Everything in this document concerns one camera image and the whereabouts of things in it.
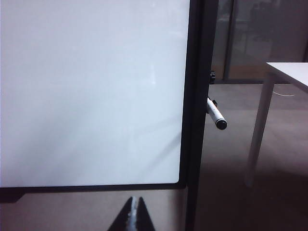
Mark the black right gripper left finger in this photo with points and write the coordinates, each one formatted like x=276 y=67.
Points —
x=127 y=216

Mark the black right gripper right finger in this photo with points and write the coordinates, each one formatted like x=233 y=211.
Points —
x=143 y=216

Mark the white marker pen black cap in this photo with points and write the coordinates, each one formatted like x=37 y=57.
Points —
x=214 y=113

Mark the white table with thin legs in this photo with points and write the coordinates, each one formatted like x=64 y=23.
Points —
x=262 y=120

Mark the black knob on stand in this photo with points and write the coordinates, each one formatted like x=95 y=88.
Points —
x=212 y=77

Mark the dark framed glass partition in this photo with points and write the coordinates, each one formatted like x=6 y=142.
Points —
x=264 y=36

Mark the white whiteboard with black frame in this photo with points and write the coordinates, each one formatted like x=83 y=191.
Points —
x=84 y=96

